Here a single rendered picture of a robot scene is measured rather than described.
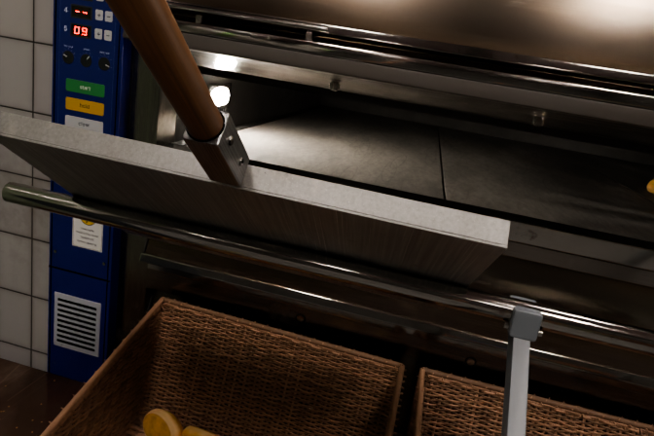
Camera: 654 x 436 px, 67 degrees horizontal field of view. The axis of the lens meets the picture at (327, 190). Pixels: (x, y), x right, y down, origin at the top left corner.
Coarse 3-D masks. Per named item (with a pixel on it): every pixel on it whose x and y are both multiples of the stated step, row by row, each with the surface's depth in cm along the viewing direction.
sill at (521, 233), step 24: (168, 144) 109; (288, 168) 105; (384, 192) 98; (408, 192) 102; (504, 216) 95; (528, 240) 93; (552, 240) 92; (576, 240) 91; (600, 240) 91; (624, 240) 92; (624, 264) 91; (648, 264) 90
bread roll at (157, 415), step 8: (152, 416) 103; (160, 416) 103; (168, 416) 103; (144, 424) 104; (152, 424) 103; (160, 424) 102; (168, 424) 101; (176, 424) 102; (152, 432) 102; (160, 432) 101; (168, 432) 100; (176, 432) 101
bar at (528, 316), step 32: (32, 192) 69; (128, 224) 67; (160, 224) 66; (192, 224) 66; (256, 256) 64; (288, 256) 63; (320, 256) 63; (384, 288) 61; (416, 288) 60; (448, 288) 60; (512, 320) 58; (544, 320) 58; (576, 320) 58; (608, 320) 58; (512, 352) 58; (640, 352) 57; (512, 384) 56; (512, 416) 54
